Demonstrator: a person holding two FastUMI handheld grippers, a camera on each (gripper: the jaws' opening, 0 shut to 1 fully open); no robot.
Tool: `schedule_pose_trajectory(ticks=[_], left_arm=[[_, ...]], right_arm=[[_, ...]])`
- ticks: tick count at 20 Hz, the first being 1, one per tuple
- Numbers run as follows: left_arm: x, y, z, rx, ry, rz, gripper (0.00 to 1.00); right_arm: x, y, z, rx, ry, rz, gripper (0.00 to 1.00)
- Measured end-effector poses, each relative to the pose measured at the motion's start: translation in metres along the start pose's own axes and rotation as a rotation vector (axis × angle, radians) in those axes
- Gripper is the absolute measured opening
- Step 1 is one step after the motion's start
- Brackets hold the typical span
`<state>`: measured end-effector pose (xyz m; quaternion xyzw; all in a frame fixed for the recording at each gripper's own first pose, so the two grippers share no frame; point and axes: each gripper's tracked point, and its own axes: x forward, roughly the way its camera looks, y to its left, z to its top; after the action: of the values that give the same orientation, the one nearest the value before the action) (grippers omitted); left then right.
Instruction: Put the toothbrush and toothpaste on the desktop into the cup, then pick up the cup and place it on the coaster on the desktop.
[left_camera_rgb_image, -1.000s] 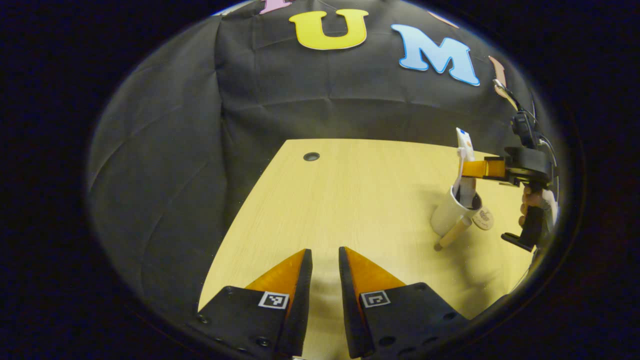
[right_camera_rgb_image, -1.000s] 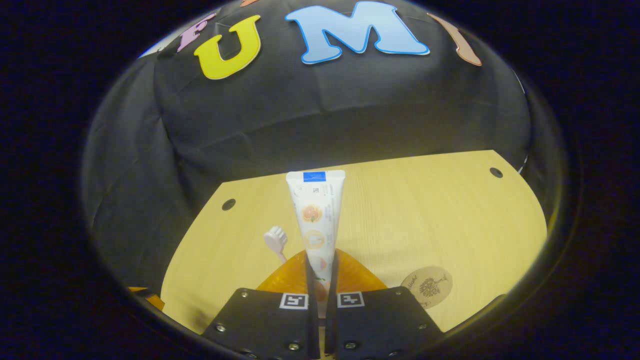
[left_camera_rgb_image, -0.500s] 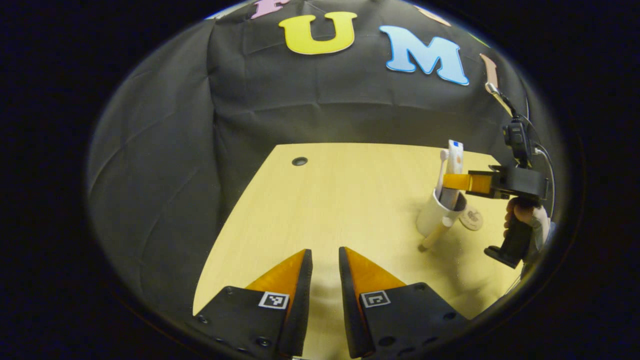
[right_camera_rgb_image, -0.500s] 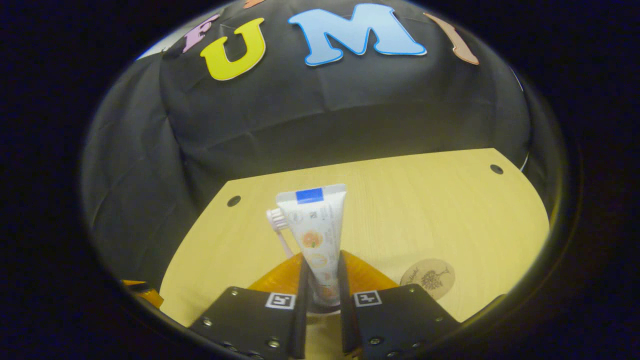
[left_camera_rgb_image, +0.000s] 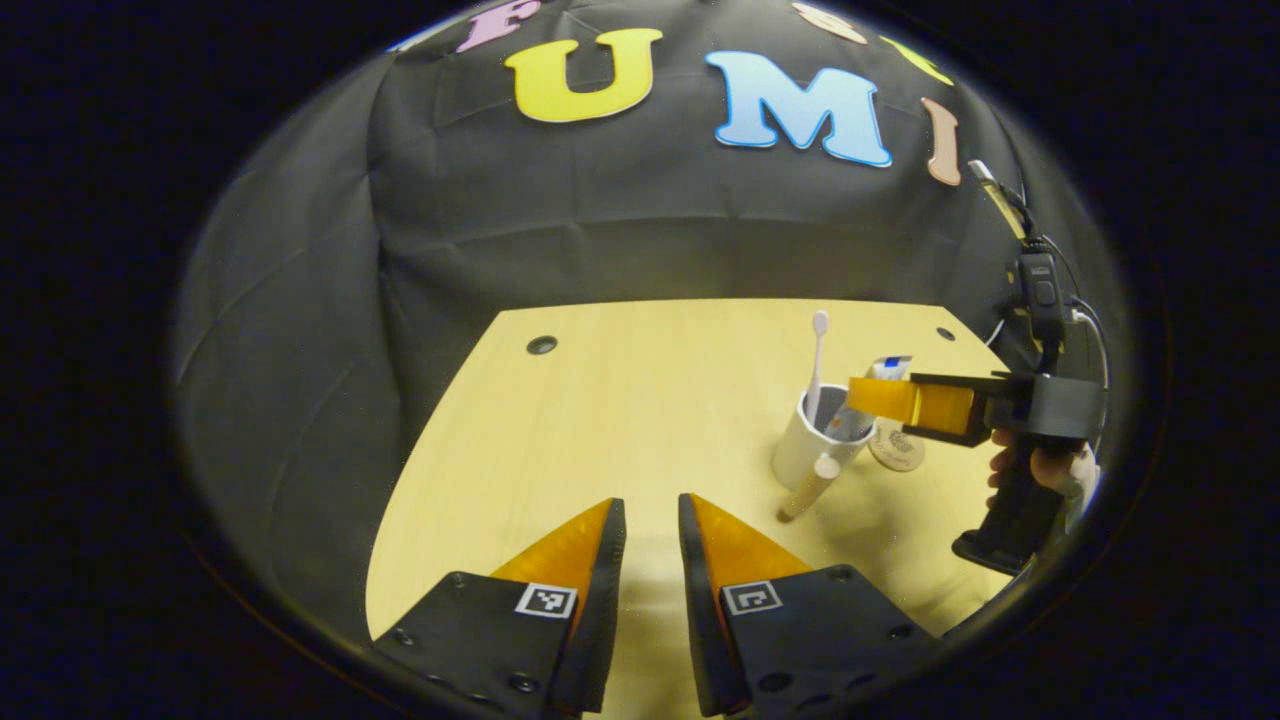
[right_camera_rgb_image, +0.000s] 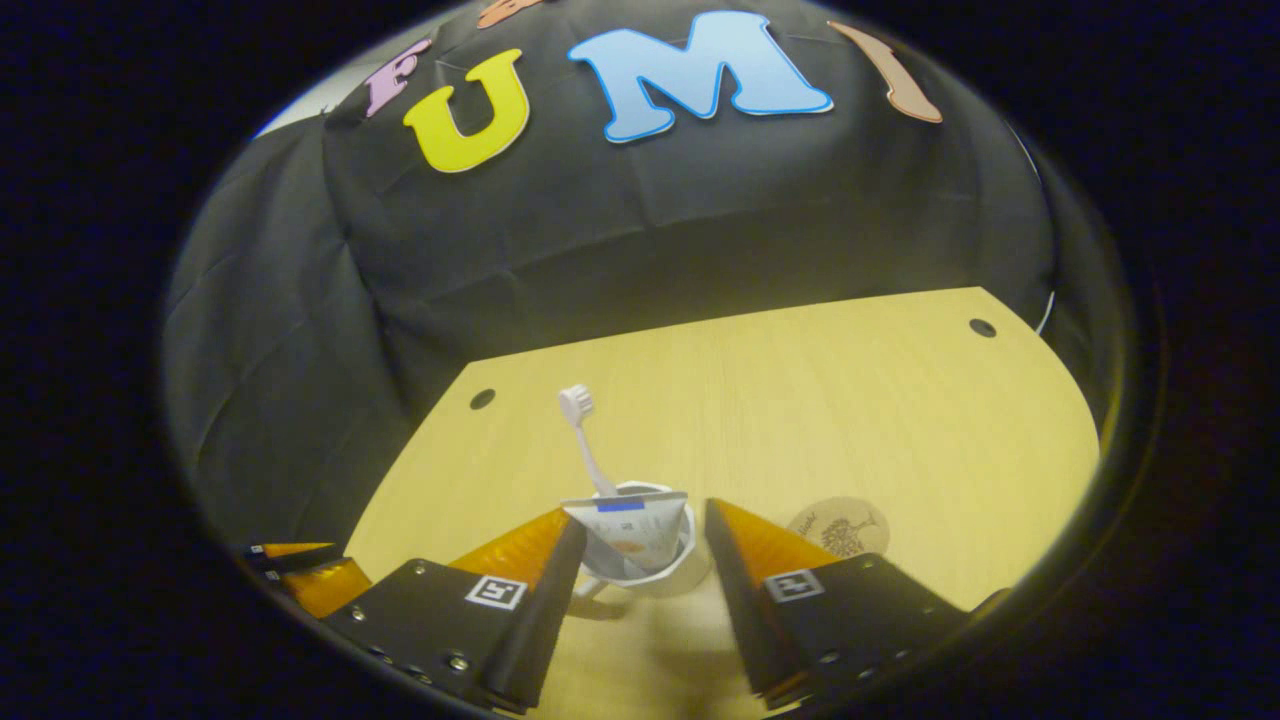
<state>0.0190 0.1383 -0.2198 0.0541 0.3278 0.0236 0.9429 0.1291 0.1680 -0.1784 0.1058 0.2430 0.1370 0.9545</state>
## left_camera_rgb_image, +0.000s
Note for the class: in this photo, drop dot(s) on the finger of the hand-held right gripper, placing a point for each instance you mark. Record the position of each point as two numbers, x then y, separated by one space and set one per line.
930 405

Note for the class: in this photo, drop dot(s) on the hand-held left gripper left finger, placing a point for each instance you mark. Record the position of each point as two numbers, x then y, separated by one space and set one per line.
590 620

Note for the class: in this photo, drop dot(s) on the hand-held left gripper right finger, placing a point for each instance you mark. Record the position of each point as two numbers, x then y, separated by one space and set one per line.
705 620

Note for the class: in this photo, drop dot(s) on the round wooden coaster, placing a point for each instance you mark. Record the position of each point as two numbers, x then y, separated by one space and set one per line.
897 452

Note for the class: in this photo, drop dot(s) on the white toothpaste tube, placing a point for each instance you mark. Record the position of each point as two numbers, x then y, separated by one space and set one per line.
850 422

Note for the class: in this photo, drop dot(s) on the white toothbrush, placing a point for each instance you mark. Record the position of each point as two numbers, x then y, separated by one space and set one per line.
817 360

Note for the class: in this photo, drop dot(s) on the light wooden desktop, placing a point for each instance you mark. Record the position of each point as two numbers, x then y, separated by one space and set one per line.
620 420

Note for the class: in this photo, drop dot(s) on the black backdrop cloth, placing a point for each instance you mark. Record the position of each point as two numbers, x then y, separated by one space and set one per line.
500 220

